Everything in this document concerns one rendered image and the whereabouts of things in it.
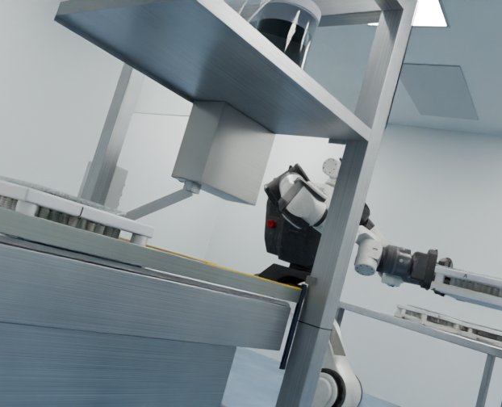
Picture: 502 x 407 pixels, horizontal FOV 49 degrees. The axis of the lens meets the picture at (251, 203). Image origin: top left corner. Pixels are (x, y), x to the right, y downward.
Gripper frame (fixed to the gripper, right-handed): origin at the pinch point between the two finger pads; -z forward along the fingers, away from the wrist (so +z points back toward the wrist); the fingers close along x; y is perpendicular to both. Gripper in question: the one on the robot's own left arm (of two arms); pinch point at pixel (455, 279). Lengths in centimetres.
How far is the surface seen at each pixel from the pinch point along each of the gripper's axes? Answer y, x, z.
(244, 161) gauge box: 82, -11, 17
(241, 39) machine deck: 117, -21, -16
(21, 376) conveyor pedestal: 133, 39, -8
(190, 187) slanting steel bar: 94, 0, 20
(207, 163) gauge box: 95, -6, 15
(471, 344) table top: -57, 19, 17
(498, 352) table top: -55, 20, 6
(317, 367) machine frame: 65, 32, -6
